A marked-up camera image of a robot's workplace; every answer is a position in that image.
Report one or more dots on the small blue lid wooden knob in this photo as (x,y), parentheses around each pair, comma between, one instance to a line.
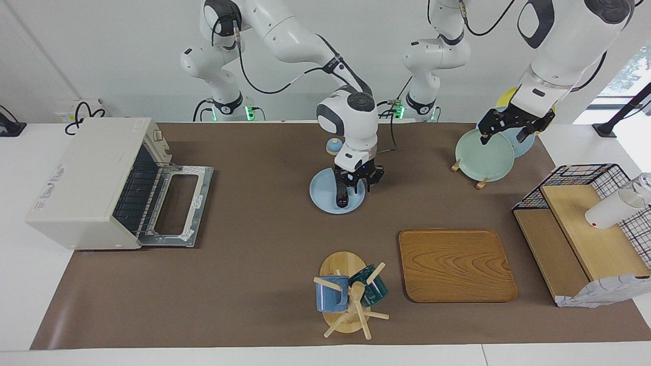
(333,148)

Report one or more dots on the black clamp base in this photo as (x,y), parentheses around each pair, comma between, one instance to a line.
(10,129)

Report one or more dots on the blue mug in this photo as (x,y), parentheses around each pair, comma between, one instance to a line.
(328,300)

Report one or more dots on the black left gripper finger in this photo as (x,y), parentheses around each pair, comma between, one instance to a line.
(523,136)
(484,139)

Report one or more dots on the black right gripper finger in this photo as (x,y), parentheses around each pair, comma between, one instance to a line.
(369,185)
(342,183)

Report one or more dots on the grey patterned cloth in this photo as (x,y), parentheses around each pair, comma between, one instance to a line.
(600,295)

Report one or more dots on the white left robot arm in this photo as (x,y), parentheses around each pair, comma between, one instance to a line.
(564,56)

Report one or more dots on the dark purple eggplant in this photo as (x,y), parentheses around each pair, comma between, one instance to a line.
(342,199)

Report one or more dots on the wooden mug tree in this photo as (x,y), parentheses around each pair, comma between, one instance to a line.
(341,264)

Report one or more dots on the pale blue racked plate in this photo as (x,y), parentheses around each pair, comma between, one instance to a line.
(525,148)

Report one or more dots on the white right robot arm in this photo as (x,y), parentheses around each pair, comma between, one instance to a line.
(356,127)

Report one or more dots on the brown table mat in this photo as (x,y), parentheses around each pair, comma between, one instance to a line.
(244,264)

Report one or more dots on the clear glass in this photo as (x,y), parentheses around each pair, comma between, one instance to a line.
(645,183)

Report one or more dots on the mint green plate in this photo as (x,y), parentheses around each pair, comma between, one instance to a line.
(483,160)

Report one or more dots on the cream toaster oven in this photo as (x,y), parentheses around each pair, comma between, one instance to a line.
(76,178)

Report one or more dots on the light blue plate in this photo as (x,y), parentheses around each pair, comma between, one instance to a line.
(320,195)

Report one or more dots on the yellow plate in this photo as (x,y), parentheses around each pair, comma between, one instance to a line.
(506,97)

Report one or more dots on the dark green mug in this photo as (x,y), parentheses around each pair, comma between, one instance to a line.
(376,292)

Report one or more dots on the white cup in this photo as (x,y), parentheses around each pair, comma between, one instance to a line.
(608,211)

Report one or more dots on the wooden serving tray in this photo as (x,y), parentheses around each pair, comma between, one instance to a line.
(457,267)

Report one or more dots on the wooden shelf unit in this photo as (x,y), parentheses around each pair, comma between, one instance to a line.
(595,249)

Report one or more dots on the wooden plate rack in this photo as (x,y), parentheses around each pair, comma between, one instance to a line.
(481,184)

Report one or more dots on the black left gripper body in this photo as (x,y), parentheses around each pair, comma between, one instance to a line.
(511,119)

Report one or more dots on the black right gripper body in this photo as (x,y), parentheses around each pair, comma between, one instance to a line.
(361,170)

